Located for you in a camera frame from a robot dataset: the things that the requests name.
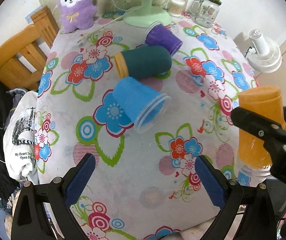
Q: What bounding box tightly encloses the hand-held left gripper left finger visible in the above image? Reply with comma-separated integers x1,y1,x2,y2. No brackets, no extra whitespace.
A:
11,152,96,240

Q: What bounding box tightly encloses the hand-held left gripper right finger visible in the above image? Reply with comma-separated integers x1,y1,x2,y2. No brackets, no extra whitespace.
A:
195,155,278,240

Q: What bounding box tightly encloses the orange plastic cup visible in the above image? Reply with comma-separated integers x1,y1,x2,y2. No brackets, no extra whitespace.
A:
238,86,286,170

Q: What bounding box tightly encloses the blue plastic cup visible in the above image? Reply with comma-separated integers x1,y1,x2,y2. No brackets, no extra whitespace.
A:
113,77,172,134

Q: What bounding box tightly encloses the green plastic cup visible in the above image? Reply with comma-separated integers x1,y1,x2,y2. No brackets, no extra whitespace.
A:
153,70,171,79

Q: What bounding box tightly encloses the purple plastic cup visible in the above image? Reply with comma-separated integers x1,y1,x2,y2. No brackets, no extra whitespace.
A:
145,21,183,56

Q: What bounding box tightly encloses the dark teal cup yellow rim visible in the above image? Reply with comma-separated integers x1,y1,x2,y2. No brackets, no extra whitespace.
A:
114,45,172,79

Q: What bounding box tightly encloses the floral tablecloth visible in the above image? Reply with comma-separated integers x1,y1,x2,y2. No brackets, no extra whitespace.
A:
34,10,262,240

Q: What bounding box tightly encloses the white clip fan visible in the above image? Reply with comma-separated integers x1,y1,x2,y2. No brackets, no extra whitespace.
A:
245,29,283,72

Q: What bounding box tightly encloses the white printed t-shirt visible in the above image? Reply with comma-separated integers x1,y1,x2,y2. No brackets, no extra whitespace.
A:
3,90,39,183

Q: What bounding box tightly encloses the grey blue cloth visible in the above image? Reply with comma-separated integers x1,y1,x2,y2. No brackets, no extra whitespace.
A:
6,88,34,115

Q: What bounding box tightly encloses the glass mug jar green lid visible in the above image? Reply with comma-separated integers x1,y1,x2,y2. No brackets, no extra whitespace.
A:
189,0,224,28

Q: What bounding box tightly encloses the cotton swab container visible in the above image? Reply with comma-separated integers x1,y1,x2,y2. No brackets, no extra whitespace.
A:
167,0,186,18

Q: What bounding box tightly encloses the wooden chair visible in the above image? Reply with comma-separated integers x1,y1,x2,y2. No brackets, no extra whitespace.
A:
0,5,60,91

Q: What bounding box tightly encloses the green desk fan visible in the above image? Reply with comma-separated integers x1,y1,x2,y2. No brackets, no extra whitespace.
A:
100,0,194,27

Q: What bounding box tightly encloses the purple plush toy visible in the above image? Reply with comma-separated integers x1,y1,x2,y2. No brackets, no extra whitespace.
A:
57,0,98,34

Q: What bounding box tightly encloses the white cable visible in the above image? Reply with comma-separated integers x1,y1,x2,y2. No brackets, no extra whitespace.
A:
79,7,143,44

